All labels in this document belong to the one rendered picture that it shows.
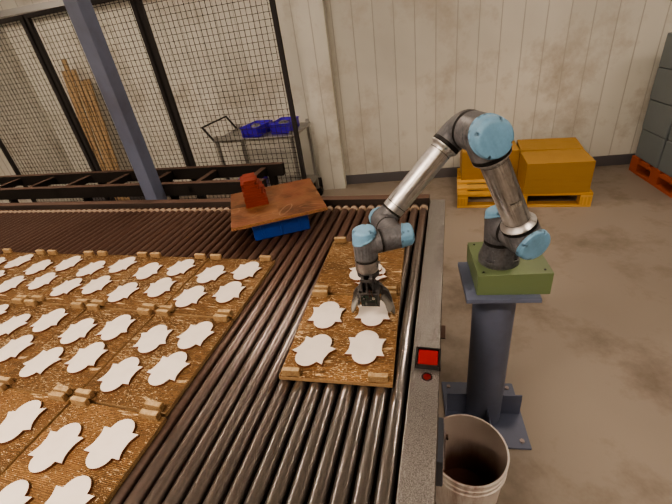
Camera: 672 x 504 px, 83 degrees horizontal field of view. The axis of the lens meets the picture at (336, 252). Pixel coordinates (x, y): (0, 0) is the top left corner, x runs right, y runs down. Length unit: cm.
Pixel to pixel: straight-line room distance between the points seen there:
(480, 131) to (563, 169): 315
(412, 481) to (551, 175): 359
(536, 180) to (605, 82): 151
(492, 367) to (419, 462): 93
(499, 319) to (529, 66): 371
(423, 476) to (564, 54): 462
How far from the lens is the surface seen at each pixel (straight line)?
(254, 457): 113
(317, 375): 121
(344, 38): 483
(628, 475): 230
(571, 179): 432
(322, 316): 139
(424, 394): 117
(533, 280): 159
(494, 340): 179
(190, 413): 129
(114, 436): 132
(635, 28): 534
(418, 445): 108
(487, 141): 116
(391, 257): 168
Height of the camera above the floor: 184
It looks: 31 degrees down
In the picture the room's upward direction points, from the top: 9 degrees counter-clockwise
